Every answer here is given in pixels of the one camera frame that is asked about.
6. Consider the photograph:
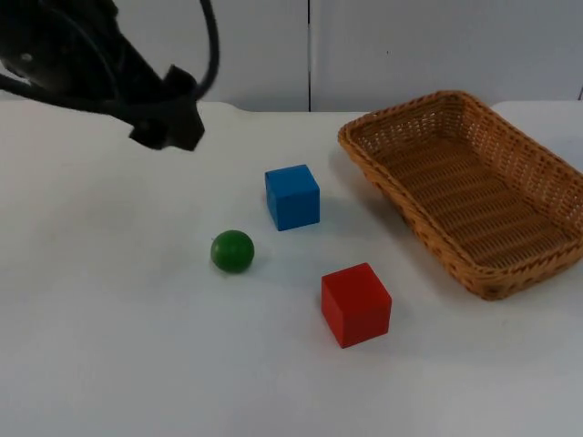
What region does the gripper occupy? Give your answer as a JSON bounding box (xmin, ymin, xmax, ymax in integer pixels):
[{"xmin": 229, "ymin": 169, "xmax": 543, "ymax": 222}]
[{"xmin": 118, "ymin": 65, "xmax": 207, "ymax": 152}]

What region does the blue cube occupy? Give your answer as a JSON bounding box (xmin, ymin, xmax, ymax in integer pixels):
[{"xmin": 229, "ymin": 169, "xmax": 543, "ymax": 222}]
[{"xmin": 264, "ymin": 164, "xmax": 322, "ymax": 232}]

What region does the red cube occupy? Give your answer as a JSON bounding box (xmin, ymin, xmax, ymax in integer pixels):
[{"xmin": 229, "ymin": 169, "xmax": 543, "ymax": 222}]
[{"xmin": 321, "ymin": 262, "xmax": 393, "ymax": 350}]

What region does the brown wicker basket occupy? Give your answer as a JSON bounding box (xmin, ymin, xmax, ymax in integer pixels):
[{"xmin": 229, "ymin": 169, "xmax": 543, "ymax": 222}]
[{"xmin": 337, "ymin": 89, "xmax": 583, "ymax": 301}]

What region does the green ball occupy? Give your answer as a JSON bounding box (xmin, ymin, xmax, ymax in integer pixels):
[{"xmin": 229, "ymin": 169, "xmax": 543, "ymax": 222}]
[{"xmin": 210, "ymin": 229, "xmax": 255, "ymax": 275}]

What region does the black cable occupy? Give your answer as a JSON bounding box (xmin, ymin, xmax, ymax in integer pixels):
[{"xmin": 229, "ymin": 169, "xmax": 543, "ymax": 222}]
[{"xmin": 191, "ymin": 0, "xmax": 223, "ymax": 98}]

